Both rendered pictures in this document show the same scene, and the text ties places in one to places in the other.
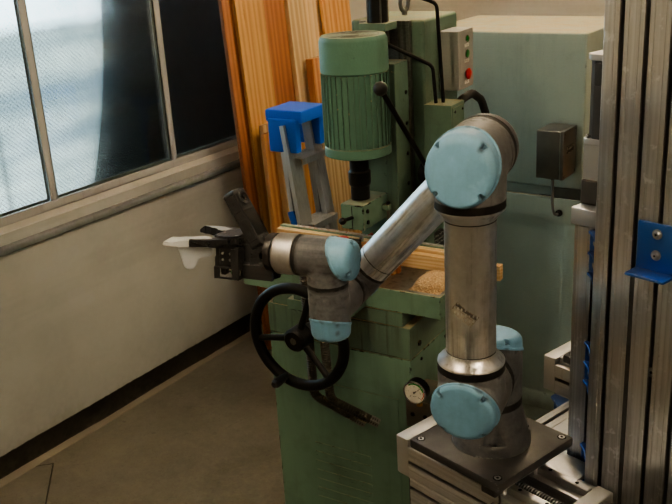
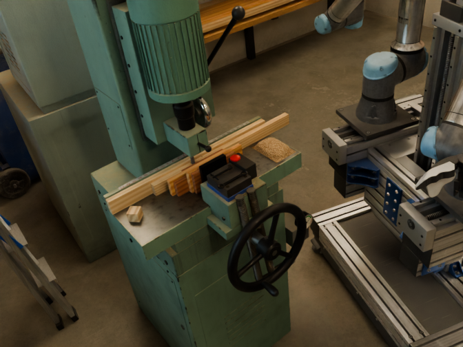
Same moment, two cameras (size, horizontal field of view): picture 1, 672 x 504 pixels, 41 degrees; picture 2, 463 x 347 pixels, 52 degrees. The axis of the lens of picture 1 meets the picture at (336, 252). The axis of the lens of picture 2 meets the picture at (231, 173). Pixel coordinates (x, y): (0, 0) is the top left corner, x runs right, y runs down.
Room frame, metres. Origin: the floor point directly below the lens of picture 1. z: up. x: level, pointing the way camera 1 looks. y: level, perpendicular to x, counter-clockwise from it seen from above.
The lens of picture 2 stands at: (1.73, 0.98, 1.80)
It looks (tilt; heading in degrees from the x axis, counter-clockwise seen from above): 37 degrees down; 295
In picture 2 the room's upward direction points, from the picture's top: 8 degrees counter-clockwise
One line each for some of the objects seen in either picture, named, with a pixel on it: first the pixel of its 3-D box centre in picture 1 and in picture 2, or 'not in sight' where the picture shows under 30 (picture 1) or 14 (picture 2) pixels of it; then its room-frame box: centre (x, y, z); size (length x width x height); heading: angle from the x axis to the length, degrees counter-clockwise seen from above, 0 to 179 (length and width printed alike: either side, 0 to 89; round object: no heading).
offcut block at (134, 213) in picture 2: not in sight; (134, 213); (2.43, 0.16, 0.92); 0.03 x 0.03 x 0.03; 10
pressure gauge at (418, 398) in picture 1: (417, 393); (302, 222); (2.02, -0.18, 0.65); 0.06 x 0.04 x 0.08; 58
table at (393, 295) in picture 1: (346, 282); (218, 193); (2.25, -0.02, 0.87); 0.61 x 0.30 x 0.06; 58
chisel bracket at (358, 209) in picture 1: (365, 212); (186, 136); (2.36, -0.09, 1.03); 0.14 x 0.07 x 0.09; 148
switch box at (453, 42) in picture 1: (456, 58); not in sight; (2.54, -0.36, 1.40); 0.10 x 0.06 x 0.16; 148
